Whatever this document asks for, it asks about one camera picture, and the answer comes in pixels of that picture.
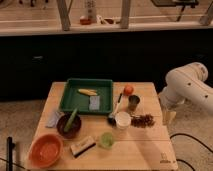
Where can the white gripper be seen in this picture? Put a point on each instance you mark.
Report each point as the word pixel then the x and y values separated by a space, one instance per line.
pixel 168 115

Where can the dark metal cup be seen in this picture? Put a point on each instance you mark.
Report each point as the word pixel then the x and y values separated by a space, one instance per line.
pixel 133 102

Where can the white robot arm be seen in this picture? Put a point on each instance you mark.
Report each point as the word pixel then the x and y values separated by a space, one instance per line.
pixel 185 83

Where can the white cup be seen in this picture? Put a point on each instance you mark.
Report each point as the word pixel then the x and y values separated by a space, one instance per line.
pixel 123 120

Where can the orange fruit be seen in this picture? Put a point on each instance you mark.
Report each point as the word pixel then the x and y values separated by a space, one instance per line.
pixel 128 90

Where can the green cup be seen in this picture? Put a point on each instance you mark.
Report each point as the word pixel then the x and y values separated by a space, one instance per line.
pixel 106 140

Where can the green plastic tray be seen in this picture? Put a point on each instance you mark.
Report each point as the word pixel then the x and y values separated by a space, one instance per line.
pixel 72 98

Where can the wooden block eraser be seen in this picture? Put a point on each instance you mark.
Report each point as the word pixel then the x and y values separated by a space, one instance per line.
pixel 81 146

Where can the dark brown bowl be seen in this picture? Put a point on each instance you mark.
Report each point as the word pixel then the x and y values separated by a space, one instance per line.
pixel 69 130

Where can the green cucumber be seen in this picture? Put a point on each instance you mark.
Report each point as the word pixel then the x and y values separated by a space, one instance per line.
pixel 70 120

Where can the grey cloth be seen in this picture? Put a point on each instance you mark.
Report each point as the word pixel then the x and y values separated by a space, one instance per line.
pixel 53 119

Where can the red object on shelf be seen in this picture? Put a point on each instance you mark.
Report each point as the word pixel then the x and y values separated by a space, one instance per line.
pixel 84 20

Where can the orange plastic bowl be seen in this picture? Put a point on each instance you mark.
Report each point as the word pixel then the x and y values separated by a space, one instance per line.
pixel 46 150

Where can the white bottle on shelf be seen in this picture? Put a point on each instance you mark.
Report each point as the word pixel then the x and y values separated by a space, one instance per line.
pixel 90 6

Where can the black stand at left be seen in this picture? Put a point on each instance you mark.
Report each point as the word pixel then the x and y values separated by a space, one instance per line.
pixel 9 154

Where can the black handled spoon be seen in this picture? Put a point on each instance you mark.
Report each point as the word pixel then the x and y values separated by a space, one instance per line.
pixel 111 116

